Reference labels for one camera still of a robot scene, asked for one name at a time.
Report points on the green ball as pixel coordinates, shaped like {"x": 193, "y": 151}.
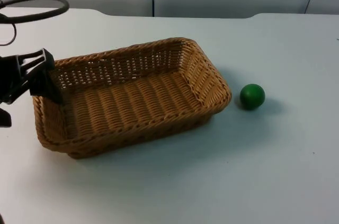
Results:
{"x": 252, "y": 96}

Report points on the light brown wicker basket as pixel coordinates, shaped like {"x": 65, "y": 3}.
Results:
{"x": 137, "y": 102}

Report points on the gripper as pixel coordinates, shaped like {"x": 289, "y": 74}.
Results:
{"x": 10, "y": 81}

